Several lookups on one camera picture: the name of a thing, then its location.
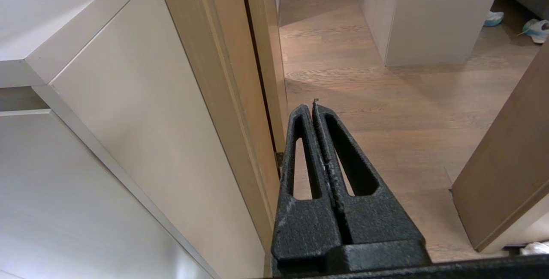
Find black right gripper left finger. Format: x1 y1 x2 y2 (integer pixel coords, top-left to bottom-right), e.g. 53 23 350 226
271 104 344 277

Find beige cabinet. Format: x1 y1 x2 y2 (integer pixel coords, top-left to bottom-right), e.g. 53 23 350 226
0 0 266 279

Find beige cabinet door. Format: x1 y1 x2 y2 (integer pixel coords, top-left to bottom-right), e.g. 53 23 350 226
0 108 221 279

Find white slipper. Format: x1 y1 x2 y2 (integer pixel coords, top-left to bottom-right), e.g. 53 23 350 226
520 241 549 256

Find wooden door frame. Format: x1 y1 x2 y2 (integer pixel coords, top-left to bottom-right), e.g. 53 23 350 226
154 0 289 254

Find white slippers on floor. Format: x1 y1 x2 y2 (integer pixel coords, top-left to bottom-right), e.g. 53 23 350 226
518 18 549 44

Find white teal sneaker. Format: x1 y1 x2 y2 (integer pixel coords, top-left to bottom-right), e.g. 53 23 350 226
484 10 505 27

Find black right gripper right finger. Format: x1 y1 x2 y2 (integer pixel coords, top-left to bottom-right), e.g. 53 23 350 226
312 98 426 245

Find brown wooden door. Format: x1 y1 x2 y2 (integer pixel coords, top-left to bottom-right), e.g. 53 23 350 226
450 43 549 254

